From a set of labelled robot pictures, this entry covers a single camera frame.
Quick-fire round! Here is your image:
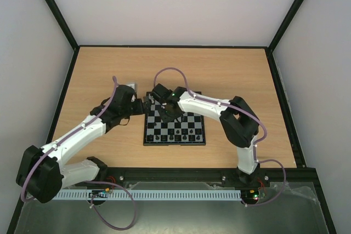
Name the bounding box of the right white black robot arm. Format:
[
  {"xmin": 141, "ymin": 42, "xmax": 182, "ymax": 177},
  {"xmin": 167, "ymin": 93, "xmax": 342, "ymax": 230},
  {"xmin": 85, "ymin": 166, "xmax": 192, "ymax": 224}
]
[{"xmin": 150, "ymin": 84, "xmax": 259, "ymax": 186}]

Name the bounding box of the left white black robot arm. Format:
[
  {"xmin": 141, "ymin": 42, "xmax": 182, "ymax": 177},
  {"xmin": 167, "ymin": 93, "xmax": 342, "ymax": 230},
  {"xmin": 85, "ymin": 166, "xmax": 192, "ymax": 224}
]
[{"xmin": 16, "ymin": 85, "xmax": 151, "ymax": 203}]

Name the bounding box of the black magnetic chess board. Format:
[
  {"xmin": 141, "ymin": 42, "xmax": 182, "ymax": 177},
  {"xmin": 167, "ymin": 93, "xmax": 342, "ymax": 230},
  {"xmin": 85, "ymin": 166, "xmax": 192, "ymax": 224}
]
[{"xmin": 143, "ymin": 100, "xmax": 206, "ymax": 146}]

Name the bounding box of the black piece bottom centre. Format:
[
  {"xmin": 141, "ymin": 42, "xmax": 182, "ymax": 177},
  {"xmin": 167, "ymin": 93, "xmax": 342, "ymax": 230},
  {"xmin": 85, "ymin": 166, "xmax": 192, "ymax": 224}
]
[{"xmin": 175, "ymin": 135, "xmax": 182, "ymax": 141}]

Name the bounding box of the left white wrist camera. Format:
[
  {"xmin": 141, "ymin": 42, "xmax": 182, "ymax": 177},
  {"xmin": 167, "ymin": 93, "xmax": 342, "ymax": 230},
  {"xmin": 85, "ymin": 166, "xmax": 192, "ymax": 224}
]
[{"xmin": 126, "ymin": 82, "xmax": 138, "ymax": 92}]

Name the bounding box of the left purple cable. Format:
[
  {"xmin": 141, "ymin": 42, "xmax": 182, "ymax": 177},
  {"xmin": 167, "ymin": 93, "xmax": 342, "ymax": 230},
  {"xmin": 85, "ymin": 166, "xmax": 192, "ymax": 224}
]
[{"xmin": 20, "ymin": 76, "xmax": 137, "ymax": 230}]

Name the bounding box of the light blue slotted cable duct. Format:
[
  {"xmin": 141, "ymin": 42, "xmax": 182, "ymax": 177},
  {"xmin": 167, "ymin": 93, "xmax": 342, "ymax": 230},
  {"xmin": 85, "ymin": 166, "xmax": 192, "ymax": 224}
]
[{"xmin": 53, "ymin": 189, "xmax": 241, "ymax": 201}]

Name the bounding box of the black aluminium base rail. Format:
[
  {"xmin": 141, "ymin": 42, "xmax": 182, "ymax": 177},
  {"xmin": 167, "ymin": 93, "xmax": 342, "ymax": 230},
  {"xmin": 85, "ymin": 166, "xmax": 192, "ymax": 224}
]
[{"xmin": 93, "ymin": 167, "xmax": 321, "ymax": 189}]

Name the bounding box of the black frame post left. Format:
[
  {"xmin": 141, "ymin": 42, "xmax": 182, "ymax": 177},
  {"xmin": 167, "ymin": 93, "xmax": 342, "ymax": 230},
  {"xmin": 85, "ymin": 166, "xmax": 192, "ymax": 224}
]
[{"xmin": 45, "ymin": 0, "xmax": 78, "ymax": 50}]

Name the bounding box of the black frame post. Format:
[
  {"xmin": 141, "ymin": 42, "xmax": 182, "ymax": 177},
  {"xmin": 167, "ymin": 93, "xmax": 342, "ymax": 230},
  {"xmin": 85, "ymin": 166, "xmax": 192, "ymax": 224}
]
[
  {"xmin": 45, "ymin": 0, "xmax": 78, "ymax": 50},
  {"xmin": 268, "ymin": 0, "xmax": 304, "ymax": 52}
]

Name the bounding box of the black frame post right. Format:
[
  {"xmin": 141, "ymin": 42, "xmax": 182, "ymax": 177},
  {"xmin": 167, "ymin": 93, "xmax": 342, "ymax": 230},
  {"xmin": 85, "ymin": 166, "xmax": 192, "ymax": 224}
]
[{"xmin": 268, "ymin": 0, "xmax": 304, "ymax": 52}]

